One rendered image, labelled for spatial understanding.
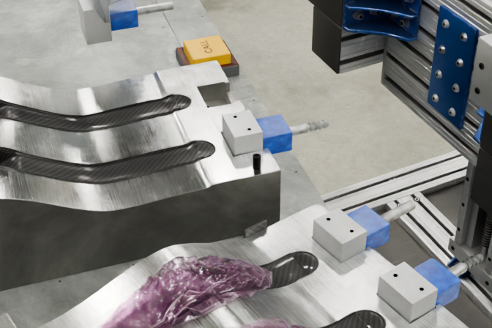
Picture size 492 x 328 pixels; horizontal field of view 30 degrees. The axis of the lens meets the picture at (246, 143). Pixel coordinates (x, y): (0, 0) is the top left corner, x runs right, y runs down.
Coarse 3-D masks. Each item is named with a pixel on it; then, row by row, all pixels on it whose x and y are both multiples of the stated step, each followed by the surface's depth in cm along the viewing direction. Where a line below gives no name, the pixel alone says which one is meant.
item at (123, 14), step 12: (84, 0) 128; (120, 0) 130; (132, 0) 130; (84, 12) 125; (96, 12) 126; (120, 12) 128; (132, 12) 128; (144, 12) 130; (84, 24) 127; (96, 24) 127; (108, 24) 128; (120, 24) 128; (132, 24) 129; (84, 36) 129; (96, 36) 128; (108, 36) 129
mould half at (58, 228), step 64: (192, 64) 127; (0, 128) 108; (128, 128) 116; (192, 128) 115; (0, 192) 98; (64, 192) 103; (128, 192) 106; (192, 192) 105; (256, 192) 109; (0, 256) 102; (64, 256) 105; (128, 256) 108
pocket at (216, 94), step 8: (200, 88) 122; (208, 88) 123; (216, 88) 123; (224, 88) 124; (208, 96) 124; (216, 96) 124; (224, 96) 124; (232, 96) 123; (208, 104) 124; (216, 104) 124; (224, 104) 124
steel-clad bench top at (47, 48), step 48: (0, 0) 161; (48, 0) 161; (144, 0) 161; (192, 0) 161; (0, 48) 148; (48, 48) 148; (96, 48) 148; (144, 48) 148; (240, 96) 136; (288, 192) 118; (48, 288) 105; (96, 288) 105
